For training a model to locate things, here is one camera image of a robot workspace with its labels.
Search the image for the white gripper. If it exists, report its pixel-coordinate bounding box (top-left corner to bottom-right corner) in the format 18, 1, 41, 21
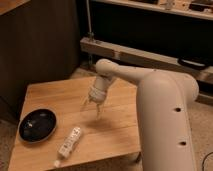
80, 85, 107, 119

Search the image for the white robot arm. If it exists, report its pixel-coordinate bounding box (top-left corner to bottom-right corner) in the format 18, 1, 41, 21
87, 59, 199, 171

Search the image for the black ceramic bowl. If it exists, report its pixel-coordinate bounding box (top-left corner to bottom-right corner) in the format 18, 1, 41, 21
18, 109, 57, 143

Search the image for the wooden table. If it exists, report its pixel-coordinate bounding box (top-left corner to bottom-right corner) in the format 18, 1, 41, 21
8, 77, 140, 171

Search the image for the metal pole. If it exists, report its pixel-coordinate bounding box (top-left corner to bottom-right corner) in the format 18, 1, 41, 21
86, 0, 94, 41

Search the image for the wooden shelf beam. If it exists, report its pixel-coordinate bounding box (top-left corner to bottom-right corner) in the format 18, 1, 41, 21
80, 37, 213, 84

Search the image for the upper wooden shelf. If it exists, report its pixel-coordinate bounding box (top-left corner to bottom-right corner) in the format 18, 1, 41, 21
94, 0, 213, 21

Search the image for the black handle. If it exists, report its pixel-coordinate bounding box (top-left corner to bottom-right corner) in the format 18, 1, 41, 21
177, 58, 210, 70

